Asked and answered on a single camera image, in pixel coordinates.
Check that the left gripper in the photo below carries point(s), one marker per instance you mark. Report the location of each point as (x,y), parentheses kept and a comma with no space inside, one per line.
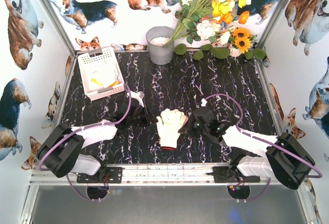
(146,113)

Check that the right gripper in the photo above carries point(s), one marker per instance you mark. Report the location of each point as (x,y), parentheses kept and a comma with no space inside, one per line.
(192,124)

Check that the cream knit glove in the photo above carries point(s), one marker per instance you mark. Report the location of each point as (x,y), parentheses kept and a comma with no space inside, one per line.
(173,119)

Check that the orange dotted glove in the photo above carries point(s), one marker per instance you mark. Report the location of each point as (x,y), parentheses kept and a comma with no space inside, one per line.
(104,76)

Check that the white plastic storage basket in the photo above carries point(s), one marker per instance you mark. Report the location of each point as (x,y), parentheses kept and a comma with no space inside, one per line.
(88,61)

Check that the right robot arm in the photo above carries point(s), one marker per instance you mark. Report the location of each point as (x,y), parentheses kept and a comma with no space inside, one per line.
(280,157)

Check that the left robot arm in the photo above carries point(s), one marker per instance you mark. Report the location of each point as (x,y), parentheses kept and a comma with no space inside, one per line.
(61,152)

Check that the grey metal bucket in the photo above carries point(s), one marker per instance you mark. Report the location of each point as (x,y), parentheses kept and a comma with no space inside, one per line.
(160,46)

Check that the small sunflower pot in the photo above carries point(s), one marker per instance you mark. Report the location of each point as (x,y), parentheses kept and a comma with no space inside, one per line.
(241,41)

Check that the artificial flower bouquet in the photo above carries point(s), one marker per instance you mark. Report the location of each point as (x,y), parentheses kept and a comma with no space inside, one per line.
(209,20)

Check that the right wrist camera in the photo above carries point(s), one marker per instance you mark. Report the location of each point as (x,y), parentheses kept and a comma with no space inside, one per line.
(203,102)

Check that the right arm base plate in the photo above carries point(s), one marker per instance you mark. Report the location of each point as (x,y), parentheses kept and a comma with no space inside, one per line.
(230,174)

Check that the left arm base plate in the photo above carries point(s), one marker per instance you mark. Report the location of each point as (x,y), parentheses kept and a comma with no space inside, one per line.
(105,174)

